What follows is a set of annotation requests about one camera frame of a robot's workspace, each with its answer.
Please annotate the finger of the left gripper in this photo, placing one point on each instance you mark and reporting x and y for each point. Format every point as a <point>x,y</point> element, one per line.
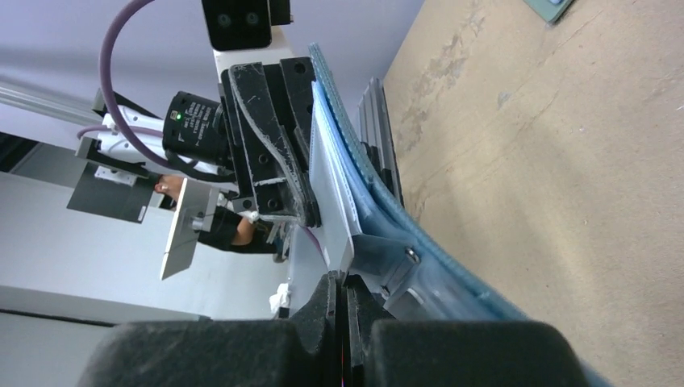
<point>272,144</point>

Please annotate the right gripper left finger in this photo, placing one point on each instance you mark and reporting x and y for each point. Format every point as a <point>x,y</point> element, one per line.
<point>295,351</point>

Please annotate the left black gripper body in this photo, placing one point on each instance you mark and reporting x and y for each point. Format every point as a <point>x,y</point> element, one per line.
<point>251,139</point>

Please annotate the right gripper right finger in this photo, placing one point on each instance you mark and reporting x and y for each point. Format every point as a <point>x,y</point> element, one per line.
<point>383,351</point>

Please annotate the white card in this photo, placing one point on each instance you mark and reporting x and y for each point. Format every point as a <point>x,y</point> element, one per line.
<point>338,212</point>

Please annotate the blue card holder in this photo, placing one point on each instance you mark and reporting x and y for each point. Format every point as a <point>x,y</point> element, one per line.
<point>419,281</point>

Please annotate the teal open card holder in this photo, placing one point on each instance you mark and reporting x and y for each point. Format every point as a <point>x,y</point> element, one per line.
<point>549,10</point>

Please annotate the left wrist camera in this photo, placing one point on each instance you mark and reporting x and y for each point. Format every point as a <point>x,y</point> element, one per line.
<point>247,31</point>

